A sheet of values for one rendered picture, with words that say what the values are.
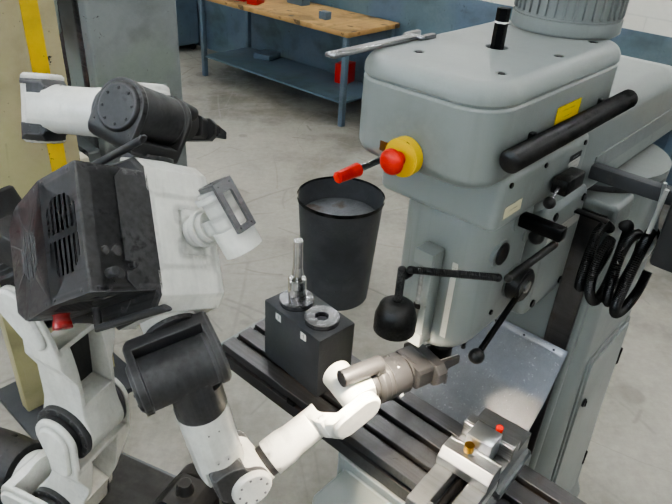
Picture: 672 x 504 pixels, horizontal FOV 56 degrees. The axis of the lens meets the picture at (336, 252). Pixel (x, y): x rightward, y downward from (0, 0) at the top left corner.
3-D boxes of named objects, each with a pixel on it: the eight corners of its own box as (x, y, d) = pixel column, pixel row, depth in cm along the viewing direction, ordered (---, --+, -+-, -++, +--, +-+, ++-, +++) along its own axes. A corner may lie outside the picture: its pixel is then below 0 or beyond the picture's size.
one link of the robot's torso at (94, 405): (39, 454, 145) (-24, 283, 122) (94, 405, 159) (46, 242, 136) (90, 474, 139) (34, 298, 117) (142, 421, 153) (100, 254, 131)
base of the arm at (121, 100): (79, 153, 105) (136, 156, 101) (86, 75, 104) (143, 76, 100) (137, 165, 119) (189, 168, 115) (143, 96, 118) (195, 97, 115)
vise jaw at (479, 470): (486, 494, 131) (489, 482, 129) (435, 462, 138) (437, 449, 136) (499, 477, 135) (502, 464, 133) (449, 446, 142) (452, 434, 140)
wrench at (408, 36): (339, 61, 90) (339, 55, 90) (319, 55, 92) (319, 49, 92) (435, 38, 106) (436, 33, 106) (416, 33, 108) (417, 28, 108)
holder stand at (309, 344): (316, 398, 162) (319, 337, 151) (264, 354, 175) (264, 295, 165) (350, 377, 169) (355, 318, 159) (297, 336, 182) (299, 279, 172)
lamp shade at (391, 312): (372, 339, 105) (375, 309, 102) (373, 313, 111) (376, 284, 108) (415, 343, 105) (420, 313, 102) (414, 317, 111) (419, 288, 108)
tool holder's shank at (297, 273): (302, 274, 163) (303, 236, 157) (304, 280, 160) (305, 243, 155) (290, 274, 162) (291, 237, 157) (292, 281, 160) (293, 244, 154)
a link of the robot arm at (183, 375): (167, 442, 103) (142, 381, 95) (154, 407, 110) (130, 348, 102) (234, 411, 106) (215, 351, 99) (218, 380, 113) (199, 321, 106)
